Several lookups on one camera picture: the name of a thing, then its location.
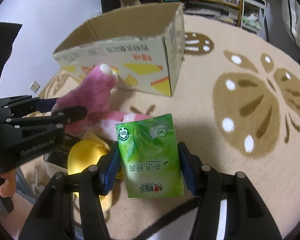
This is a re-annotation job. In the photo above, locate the yellow dog plush toy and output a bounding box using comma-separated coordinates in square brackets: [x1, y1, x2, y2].
[67, 132, 123, 212]

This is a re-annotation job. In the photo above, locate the pink plush toy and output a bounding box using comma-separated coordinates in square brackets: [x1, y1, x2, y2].
[51, 63, 151, 141]

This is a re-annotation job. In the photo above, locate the green tissue pack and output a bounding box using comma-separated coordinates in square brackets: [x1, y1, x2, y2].
[116, 113, 184, 198]

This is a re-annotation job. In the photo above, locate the person's left hand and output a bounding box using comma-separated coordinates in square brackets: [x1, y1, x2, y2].
[0, 169, 16, 198]

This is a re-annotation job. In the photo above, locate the open cardboard box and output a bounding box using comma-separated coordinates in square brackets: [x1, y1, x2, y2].
[53, 2, 185, 97]

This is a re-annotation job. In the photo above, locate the beige patterned carpet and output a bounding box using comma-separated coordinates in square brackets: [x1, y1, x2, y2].
[20, 13, 300, 240]

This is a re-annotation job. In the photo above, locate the white folded bedding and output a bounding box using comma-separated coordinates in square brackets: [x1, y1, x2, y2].
[281, 0, 300, 48]

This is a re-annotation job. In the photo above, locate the wooden bookshelf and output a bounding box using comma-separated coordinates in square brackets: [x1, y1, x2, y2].
[160, 0, 242, 27]

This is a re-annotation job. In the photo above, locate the white rolling cart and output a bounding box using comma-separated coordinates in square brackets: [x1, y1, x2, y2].
[241, 0, 267, 34]

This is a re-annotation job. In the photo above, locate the white wall socket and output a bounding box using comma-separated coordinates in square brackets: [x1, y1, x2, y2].
[29, 81, 40, 93]

